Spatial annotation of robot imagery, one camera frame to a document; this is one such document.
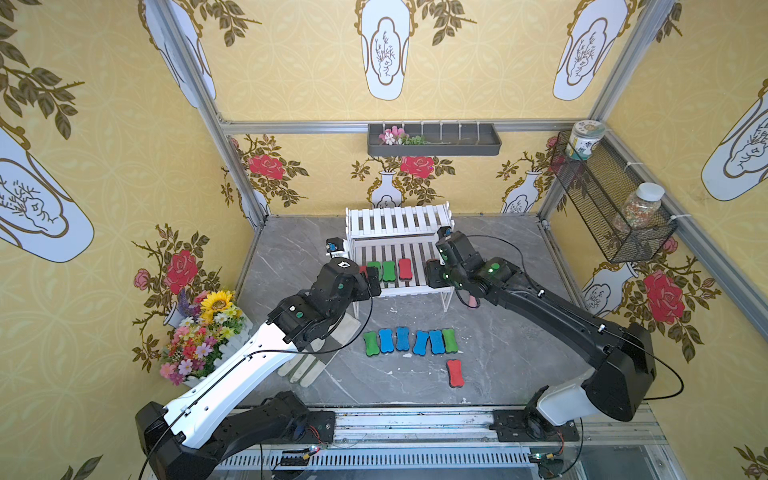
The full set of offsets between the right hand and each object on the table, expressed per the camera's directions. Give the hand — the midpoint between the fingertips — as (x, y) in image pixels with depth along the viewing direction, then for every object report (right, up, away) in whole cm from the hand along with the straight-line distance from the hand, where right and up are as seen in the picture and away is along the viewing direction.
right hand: (439, 263), depth 83 cm
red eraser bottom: (-9, -3, +8) cm, 12 cm away
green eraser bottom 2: (-14, -3, +7) cm, 16 cm away
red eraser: (+4, -30, -1) cm, 30 cm away
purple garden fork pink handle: (+4, -7, -19) cm, 21 cm away
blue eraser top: (-15, -23, +5) cm, 28 cm away
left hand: (-23, -1, -9) cm, 25 cm away
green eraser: (-19, -23, +4) cm, 30 cm away
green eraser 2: (+4, -23, +5) cm, 24 cm away
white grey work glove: (-37, -29, +1) cm, 47 cm away
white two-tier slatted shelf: (-9, +8, -3) cm, 13 cm away
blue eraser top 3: (-5, -23, +4) cm, 24 cm away
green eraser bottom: (-17, -1, +7) cm, 19 cm away
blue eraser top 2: (-10, -22, +5) cm, 25 cm away
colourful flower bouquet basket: (-59, -16, -7) cm, 62 cm away
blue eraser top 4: (0, -24, +4) cm, 24 cm away
